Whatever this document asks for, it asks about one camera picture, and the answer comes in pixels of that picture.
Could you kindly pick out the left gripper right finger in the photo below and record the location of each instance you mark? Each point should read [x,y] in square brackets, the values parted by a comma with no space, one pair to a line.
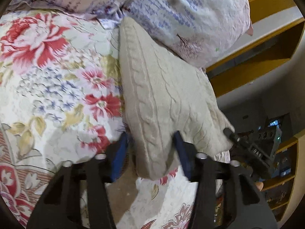
[243,204]

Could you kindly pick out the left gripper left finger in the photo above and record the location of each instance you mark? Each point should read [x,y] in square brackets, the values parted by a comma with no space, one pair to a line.
[59,204]

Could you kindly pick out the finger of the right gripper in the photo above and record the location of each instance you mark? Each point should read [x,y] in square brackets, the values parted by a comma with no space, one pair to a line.
[251,153]

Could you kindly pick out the beige cable-knit sweater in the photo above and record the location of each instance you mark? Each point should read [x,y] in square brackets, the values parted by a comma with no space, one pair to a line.
[164,94]

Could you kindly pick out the person right hand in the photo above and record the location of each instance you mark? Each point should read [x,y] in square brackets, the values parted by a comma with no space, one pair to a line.
[259,185]

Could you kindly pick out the floral bed sheet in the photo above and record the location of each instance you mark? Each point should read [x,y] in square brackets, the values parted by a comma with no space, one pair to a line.
[62,99]

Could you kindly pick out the wooden shelf unit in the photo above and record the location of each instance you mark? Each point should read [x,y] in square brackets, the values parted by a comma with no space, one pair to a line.
[259,83]

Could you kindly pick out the lavender floral pillow right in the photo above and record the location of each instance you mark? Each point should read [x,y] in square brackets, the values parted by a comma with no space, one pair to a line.
[199,31]

